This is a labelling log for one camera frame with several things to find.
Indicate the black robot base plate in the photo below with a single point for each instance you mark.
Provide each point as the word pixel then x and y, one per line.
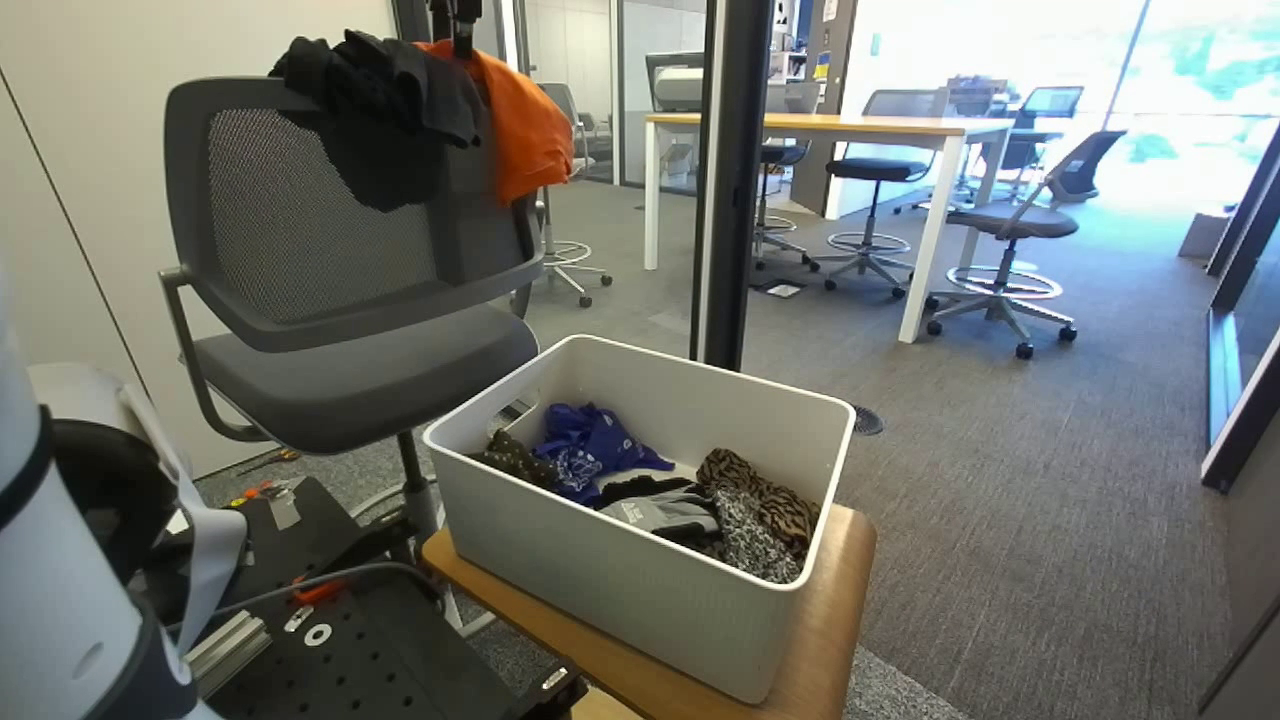
pixel 372 666

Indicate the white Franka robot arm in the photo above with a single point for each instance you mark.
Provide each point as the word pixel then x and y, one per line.
pixel 52 584

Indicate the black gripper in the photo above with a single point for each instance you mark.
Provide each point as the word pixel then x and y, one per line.
pixel 466 10

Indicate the white plastic bin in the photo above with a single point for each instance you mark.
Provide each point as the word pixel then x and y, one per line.
pixel 601 584

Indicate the black white printed garment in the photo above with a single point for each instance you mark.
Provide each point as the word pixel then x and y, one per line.
pixel 661 513

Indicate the black window frame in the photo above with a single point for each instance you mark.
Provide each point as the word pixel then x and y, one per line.
pixel 1232 253

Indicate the wooden top white table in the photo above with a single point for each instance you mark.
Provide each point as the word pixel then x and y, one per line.
pixel 826 126

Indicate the wooden stool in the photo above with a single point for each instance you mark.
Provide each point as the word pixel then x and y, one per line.
pixel 826 624

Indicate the blue seat office chair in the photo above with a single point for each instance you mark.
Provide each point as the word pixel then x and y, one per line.
pixel 872 170
pixel 1015 220

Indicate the dark seat office stool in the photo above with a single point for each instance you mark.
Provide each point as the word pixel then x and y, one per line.
pixel 778 155

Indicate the olive polka dot cloth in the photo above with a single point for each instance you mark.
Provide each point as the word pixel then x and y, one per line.
pixel 521 461

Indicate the black door frame pillar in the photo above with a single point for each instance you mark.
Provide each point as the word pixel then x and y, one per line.
pixel 734 201

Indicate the black computer monitor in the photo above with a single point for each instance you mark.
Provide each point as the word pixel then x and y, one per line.
pixel 1050 106

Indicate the grey mesh office chair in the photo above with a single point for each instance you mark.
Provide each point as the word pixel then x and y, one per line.
pixel 334 384

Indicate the dark grey garment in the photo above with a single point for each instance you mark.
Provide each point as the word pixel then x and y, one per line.
pixel 382 123

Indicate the orange shirt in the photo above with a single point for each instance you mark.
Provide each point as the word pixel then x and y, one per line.
pixel 526 135

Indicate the blue patterned cloth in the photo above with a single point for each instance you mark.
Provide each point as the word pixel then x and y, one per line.
pixel 592 455

